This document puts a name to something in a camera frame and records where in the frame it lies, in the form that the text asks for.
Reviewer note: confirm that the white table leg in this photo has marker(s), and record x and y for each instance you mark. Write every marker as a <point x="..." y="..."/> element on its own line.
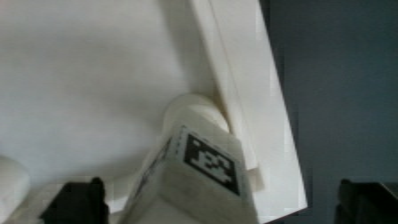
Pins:
<point x="192" y="190"/>

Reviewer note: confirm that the white square tabletop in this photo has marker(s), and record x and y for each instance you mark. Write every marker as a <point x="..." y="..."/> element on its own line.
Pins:
<point x="101" y="57"/>

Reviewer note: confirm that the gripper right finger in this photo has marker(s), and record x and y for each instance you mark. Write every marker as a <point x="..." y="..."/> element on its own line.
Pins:
<point x="366" y="203"/>

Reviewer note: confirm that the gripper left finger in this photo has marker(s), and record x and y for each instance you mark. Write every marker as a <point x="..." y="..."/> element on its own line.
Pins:
<point x="77" y="206"/>

